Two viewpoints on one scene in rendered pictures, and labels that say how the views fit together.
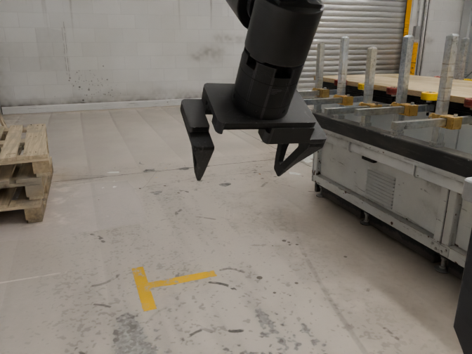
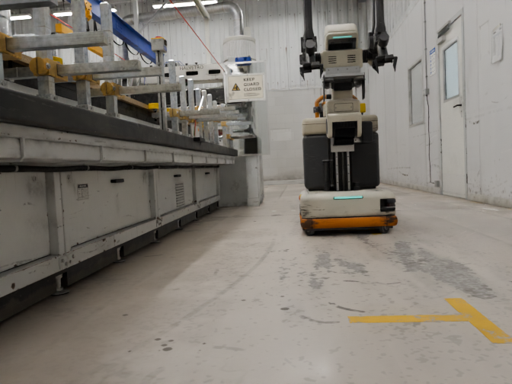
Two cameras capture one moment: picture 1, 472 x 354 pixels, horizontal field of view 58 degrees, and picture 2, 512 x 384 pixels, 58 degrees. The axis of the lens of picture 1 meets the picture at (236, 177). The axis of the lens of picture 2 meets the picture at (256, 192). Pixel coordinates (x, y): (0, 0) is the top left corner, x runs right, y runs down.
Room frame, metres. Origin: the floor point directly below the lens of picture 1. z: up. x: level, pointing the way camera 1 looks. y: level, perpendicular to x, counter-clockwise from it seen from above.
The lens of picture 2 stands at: (3.28, 0.47, 0.47)
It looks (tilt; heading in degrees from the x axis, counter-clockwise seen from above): 3 degrees down; 206
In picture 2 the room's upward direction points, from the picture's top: 3 degrees counter-clockwise
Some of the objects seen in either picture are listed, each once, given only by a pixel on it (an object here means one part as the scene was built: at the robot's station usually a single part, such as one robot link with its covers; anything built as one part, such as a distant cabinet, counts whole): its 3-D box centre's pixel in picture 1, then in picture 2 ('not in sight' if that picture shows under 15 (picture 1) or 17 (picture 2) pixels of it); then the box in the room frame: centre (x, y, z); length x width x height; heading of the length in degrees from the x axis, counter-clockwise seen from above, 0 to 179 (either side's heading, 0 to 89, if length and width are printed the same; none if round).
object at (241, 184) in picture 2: not in sight; (196, 133); (-1.88, -2.84, 0.95); 1.65 x 0.70 x 1.90; 111
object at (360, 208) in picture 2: not in sight; (343, 206); (0.00, -0.42, 0.16); 0.67 x 0.64 x 0.25; 21
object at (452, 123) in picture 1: (444, 121); (113, 91); (1.78, -0.89, 0.82); 0.14 x 0.06 x 0.05; 21
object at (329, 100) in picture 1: (335, 100); (24, 45); (2.45, -0.57, 0.81); 0.43 x 0.03 x 0.04; 111
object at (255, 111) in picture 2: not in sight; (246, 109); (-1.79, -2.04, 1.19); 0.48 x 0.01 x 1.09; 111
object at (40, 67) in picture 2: (369, 108); (49, 70); (2.25, -0.71, 0.80); 0.14 x 0.06 x 0.05; 21
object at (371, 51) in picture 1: (368, 94); (43, 44); (2.27, -0.70, 0.87); 0.04 x 0.04 x 0.48; 21
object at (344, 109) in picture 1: (362, 109); (71, 70); (2.21, -0.66, 0.80); 0.43 x 0.03 x 0.04; 111
